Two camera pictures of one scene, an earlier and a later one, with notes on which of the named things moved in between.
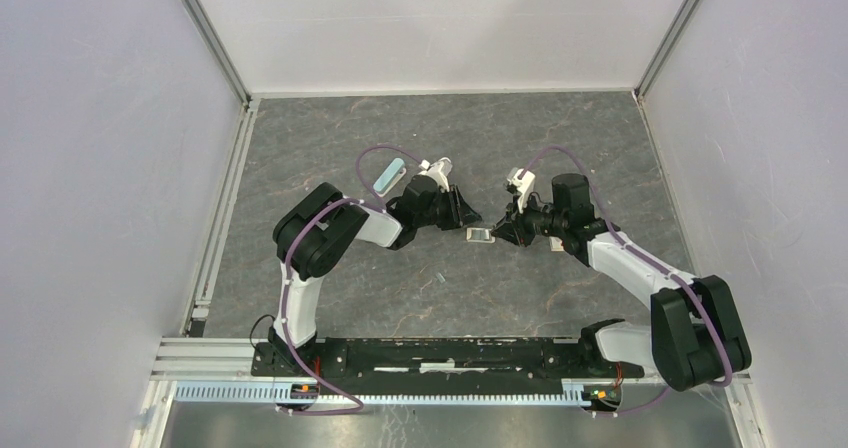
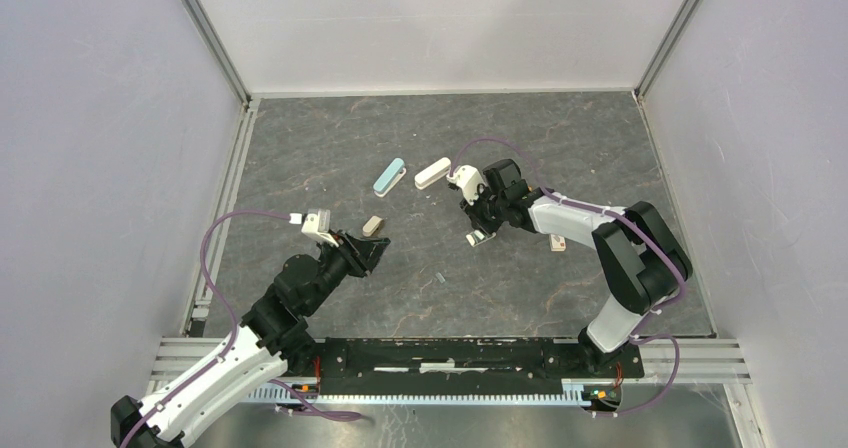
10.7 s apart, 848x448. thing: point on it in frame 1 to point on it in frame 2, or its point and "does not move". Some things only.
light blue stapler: x=390 y=177 does not move
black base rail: x=382 y=359 does not move
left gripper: x=460 y=213 to x=350 y=246
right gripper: x=516 y=230 to x=474 y=213
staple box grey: x=480 y=235 does not move
